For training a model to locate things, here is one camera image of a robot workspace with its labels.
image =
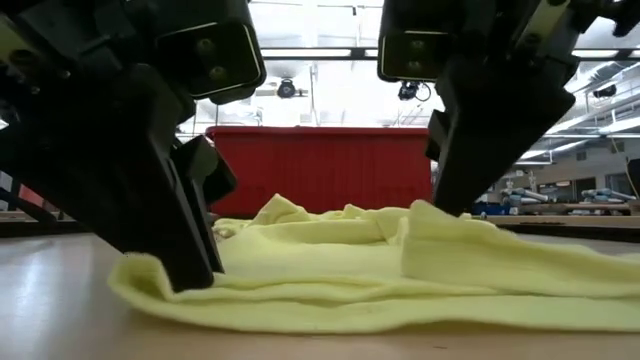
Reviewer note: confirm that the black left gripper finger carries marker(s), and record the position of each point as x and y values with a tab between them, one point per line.
210	175
110	175

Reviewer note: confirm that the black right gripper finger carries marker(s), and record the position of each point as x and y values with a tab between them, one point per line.
436	135
500	125

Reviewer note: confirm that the yellow t-shirt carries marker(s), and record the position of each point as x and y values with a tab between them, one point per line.
350	280

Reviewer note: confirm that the grey background robot arm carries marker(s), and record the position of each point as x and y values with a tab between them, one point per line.
525	194
605	194

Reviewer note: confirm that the blue storage bin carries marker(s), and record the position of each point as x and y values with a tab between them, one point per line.
492	209

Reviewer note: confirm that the red plastic laundry bin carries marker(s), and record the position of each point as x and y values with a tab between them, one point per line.
325	170

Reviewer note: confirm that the black slanted bar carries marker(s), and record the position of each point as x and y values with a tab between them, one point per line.
30	210

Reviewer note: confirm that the black ceiling fixture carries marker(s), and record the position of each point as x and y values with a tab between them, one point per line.
605	91

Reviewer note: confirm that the black hanging camera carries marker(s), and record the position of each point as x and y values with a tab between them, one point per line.
407	91

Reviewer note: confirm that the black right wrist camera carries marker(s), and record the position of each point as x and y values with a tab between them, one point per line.
412	55

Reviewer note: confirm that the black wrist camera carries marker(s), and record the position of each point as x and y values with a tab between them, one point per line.
210	60
412	55

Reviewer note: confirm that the overhead light rail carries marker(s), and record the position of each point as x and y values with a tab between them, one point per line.
357	53

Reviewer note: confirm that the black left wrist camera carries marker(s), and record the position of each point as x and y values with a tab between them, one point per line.
210	60

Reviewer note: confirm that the round black ceiling camera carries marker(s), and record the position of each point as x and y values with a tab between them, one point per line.
286	89

